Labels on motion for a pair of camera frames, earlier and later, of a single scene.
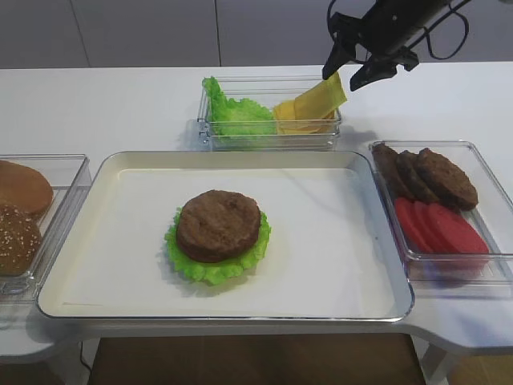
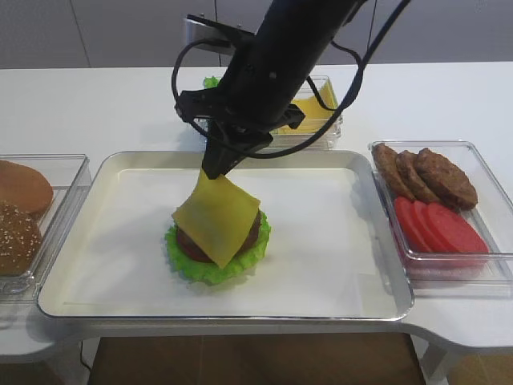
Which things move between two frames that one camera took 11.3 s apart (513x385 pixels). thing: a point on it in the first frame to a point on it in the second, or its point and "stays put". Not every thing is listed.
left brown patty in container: x=388 y=168 stays put
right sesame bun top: x=21 y=241 stays put
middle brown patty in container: x=414 y=177 stays put
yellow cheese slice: x=321 y=101 to x=216 y=216
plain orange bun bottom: x=25 y=187 stays put
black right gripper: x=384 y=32 to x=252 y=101
